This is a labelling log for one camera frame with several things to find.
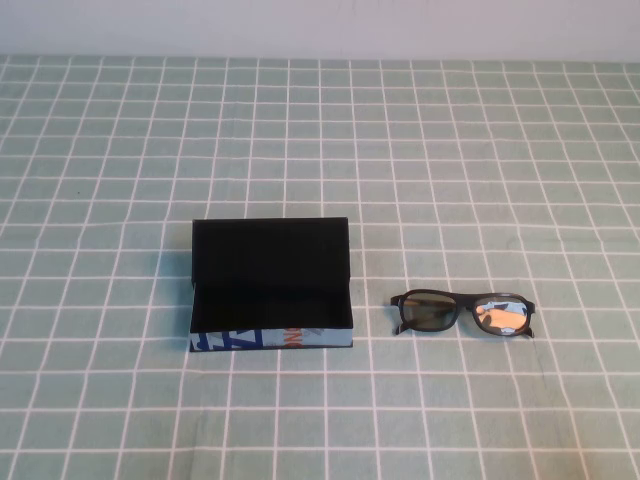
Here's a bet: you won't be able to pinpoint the black glasses case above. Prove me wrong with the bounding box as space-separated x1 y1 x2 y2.
188 216 355 354

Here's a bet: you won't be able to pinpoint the black framed glasses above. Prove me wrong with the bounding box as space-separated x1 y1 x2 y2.
389 288 541 342

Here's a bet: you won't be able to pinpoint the green checked tablecloth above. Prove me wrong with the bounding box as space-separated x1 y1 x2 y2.
0 53 640 480

